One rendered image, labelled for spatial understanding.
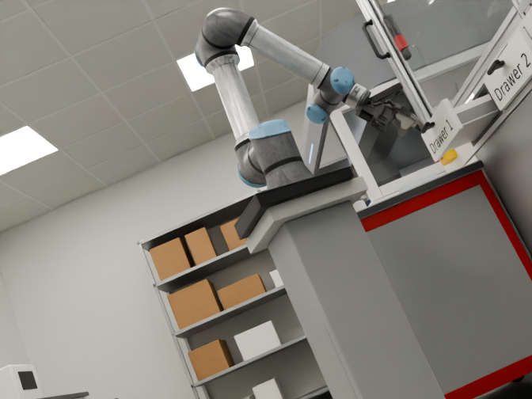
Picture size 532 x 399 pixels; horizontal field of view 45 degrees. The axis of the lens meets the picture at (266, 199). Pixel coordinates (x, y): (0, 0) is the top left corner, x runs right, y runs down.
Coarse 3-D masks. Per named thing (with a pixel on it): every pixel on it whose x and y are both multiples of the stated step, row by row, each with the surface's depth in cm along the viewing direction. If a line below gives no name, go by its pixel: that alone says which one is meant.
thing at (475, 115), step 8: (488, 96) 195; (464, 104) 195; (472, 104) 195; (480, 104) 194; (488, 104) 194; (456, 112) 194; (464, 112) 194; (472, 112) 194; (480, 112) 194; (488, 112) 194; (496, 112) 196; (464, 120) 193; (472, 120) 193; (480, 120) 196; (488, 120) 201; (464, 128) 197; (472, 128) 202; (480, 128) 206; (464, 136) 207; (472, 136) 212; (456, 144) 213
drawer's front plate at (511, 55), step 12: (516, 36) 166; (528, 36) 164; (516, 48) 168; (528, 48) 163; (504, 60) 176; (516, 60) 171; (528, 60) 165; (504, 72) 178; (516, 72) 173; (528, 72) 167; (492, 84) 187; (504, 84) 181; (516, 84) 175; (492, 96) 190; (504, 96) 184; (504, 108) 189
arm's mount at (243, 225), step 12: (348, 168) 165; (300, 180) 160; (312, 180) 161; (324, 180) 162; (336, 180) 163; (264, 192) 157; (276, 192) 158; (288, 192) 158; (300, 192) 159; (252, 204) 161; (264, 204) 156; (240, 216) 173; (252, 216) 164; (240, 228) 176; (252, 228) 172
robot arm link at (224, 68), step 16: (208, 48) 196; (224, 48) 195; (208, 64) 197; (224, 64) 196; (224, 80) 195; (240, 80) 196; (224, 96) 195; (240, 96) 194; (240, 112) 192; (240, 128) 192; (240, 144) 190; (240, 160) 191; (240, 176) 194; (256, 176) 187
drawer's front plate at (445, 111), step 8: (440, 104) 196; (448, 104) 193; (440, 112) 198; (448, 112) 193; (432, 120) 206; (440, 120) 200; (448, 120) 195; (456, 120) 191; (432, 128) 209; (440, 128) 203; (448, 128) 197; (456, 128) 192; (424, 136) 218; (432, 136) 212; (440, 136) 205; (448, 136) 199; (456, 136) 196; (440, 144) 208; (448, 144) 202; (432, 152) 217; (440, 152) 210
